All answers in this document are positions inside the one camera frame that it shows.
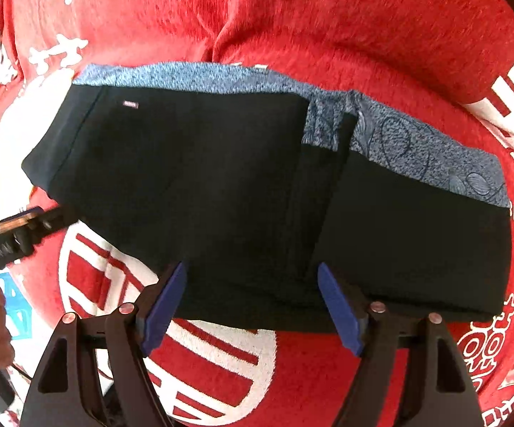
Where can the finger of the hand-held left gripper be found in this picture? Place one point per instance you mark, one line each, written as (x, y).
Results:
(48, 227)
(25, 215)

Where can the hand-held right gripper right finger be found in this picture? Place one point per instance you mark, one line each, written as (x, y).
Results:
(341, 311)

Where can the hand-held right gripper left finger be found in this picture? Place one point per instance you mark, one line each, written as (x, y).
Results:
(161, 316)

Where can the black pants with blue trim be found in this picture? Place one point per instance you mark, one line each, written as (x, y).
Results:
(194, 187)

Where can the blue and white box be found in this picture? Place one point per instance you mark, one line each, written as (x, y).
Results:
(14, 307)

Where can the red printed blanket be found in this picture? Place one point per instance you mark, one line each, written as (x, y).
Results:
(328, 31)

